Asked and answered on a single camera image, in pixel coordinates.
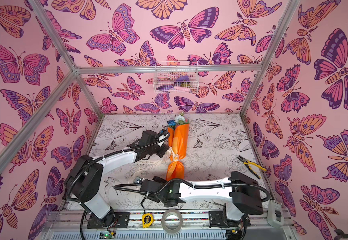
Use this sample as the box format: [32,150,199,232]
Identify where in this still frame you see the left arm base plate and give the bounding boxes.
[87,211,130,229]

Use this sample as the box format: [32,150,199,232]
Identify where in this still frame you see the white fake rose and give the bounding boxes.
[174,112,189,125]

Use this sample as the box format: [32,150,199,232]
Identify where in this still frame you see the white wire basket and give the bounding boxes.
[152,61,200,94]

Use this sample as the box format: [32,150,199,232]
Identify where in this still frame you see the grey plastic clamp device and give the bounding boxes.
[267,200,284,228]

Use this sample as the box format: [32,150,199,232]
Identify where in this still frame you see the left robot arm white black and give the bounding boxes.
[64,130,170,227]

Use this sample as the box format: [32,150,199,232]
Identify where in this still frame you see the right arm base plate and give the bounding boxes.
[208,210,251,230]

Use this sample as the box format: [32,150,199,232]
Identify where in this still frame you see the white ribbon string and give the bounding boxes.
[125,146,181,184]

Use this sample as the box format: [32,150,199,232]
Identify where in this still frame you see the blue fake rose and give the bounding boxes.
[167,120,177,129]

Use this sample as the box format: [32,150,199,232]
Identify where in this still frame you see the yellow tape measure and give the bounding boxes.
[141,204,154,229]

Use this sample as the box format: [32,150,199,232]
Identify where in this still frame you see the yellow handled pliers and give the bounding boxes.
[238,156,267,180]

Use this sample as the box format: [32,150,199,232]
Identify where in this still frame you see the clear tape roll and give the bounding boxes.
[161,209,184,235]

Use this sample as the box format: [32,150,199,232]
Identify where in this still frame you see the orange wrapping paper sheet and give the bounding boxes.
[165,124,190,181]

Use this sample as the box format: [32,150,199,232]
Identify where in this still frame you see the green circuit board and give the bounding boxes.
[99,231,116,240]

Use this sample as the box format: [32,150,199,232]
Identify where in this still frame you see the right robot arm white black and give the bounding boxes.
[113,172,271,222]

